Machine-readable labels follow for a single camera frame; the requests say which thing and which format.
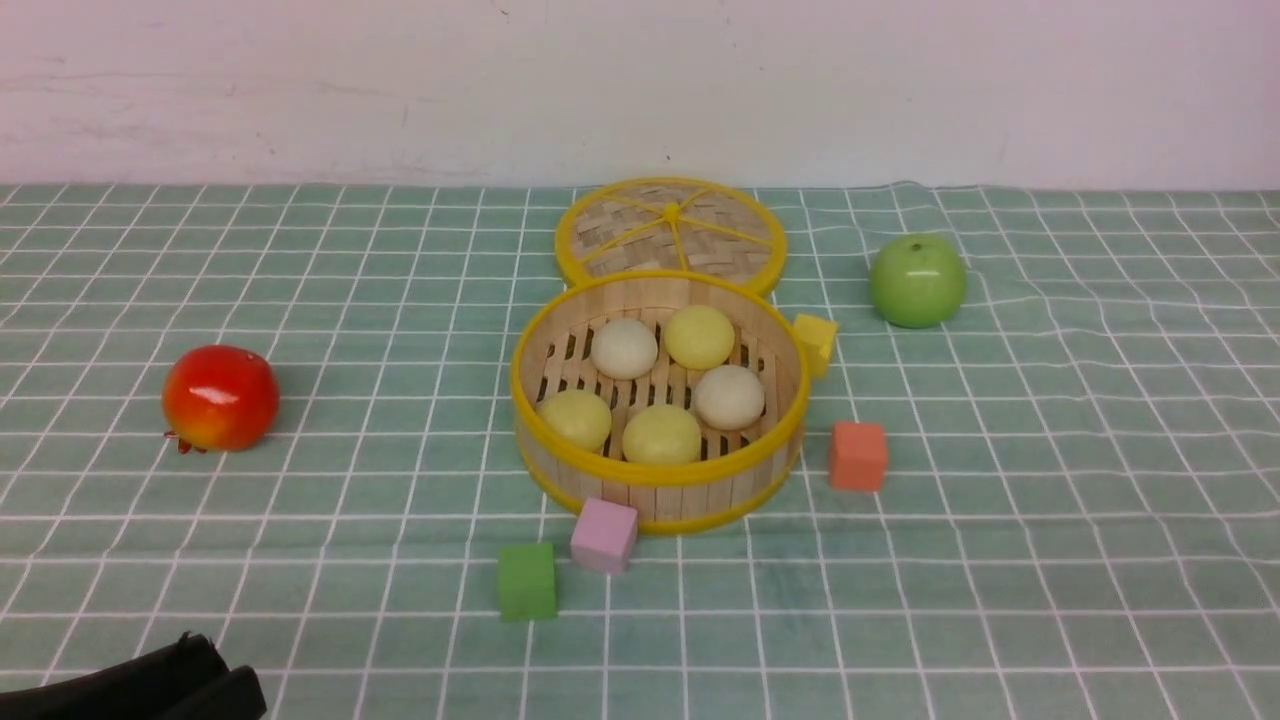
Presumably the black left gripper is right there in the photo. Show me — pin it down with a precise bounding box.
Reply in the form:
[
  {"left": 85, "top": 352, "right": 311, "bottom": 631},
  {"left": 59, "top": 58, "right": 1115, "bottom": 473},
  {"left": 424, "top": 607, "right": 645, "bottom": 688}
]
[{"left": 1, "top": 632, "right": 268, "bottom": 719}]

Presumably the yellow bun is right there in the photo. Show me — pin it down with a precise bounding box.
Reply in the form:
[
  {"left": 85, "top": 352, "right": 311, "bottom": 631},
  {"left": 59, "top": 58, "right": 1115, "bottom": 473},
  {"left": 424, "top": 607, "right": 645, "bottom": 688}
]
[
  {"left": 662, "top": 305, "right": 736, "bottom": 372},
  {"left": 538, "top": 389, "right": 613, "bottom": 454},
  {"left": 622, "top": 404, "right": 703, "bottom": 466}
]

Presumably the yellow bun front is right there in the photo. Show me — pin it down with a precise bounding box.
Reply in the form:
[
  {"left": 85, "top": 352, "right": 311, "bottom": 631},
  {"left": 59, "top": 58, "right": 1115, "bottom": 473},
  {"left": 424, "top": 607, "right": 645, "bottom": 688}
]
[{"left": 622, "top": 404, "right": 703, "bottom": 466}]

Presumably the white bun back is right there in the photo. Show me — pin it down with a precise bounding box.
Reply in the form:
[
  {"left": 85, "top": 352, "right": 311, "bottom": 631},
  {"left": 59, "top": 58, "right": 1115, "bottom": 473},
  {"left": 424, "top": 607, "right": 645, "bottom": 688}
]
[{"left": 590, "top": 318, "right": 659, "bottom": 380}]

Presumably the white bun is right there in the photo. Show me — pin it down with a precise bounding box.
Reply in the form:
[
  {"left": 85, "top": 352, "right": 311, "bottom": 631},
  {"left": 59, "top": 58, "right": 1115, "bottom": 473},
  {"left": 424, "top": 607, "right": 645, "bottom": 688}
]
[
  {"left": 692, "top": 365, "right": 765, "bottom": 432},
  {"left": 590, "top": 318, "right": 659, "bottom": 380}
]

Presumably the white bun front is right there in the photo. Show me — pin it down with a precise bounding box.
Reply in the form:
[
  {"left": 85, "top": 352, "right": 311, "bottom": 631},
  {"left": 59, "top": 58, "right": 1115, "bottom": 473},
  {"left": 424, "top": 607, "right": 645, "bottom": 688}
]
[{"left": 692, "top": 365, "right": 765, "bottom": 432}]

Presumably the bamboo steamer tray yellow rim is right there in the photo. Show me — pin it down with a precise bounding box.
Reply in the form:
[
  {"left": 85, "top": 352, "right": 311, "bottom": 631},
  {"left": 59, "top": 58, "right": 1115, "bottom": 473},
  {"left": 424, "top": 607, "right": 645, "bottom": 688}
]
[{"left": 509, "top": 272, "right": 813, "bottom": 534}]

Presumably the woven bamboo steamer lid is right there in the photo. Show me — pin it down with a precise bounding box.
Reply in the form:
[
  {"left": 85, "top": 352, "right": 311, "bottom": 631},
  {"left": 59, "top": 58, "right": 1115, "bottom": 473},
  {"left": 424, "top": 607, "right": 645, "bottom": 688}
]
[{"left": 554, "top": 177, "right": 788, "bottom": 296}]

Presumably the red pomegranate toy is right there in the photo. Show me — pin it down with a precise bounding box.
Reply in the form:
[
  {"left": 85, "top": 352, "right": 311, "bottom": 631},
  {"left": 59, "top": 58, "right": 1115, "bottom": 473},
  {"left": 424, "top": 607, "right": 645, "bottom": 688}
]
[{"left": 161, "top": 345, "right": 280, "bottom": 454}]

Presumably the green cube block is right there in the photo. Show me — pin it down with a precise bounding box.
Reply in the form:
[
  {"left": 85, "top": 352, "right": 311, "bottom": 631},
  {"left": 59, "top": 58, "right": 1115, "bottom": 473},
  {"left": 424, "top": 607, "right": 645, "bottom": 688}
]
[{"left": 497, "top": 542, "right": 559, "bottom": 623}]

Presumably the pink cube block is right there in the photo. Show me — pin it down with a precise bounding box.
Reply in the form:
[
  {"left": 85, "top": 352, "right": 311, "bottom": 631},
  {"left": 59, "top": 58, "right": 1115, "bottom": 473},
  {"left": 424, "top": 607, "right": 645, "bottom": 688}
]
[{"left": 570, "top": 498, "right": 639, "bottom": 575}]

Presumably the orange cube block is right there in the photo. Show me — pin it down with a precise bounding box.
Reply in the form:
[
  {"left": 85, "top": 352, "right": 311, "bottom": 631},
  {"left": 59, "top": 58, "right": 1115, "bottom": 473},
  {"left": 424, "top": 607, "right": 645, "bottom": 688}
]
[{"left": 828, "top": 421, "right": 890, "bottom": 493}]

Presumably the yellow cube block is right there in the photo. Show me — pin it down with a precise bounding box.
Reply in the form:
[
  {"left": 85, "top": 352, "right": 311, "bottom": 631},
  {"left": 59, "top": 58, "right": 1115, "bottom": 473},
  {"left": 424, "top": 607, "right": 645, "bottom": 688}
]
[{"left": 794, "top": 313, "right": 838, "bottom": 379}]

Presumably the green apple toy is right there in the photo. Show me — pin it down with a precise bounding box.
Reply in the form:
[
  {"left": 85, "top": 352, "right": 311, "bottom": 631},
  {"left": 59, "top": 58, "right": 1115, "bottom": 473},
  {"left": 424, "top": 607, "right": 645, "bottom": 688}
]
[{"left": 869, "top": 233, "right": 968, "bottom": 329}]

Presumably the green checked tablecloth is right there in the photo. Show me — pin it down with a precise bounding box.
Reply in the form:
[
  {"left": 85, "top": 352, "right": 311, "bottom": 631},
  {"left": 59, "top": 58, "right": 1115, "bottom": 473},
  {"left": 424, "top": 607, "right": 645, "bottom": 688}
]
[{"left": 1, "top": 183, "right": 1279, "bottom": 719}]

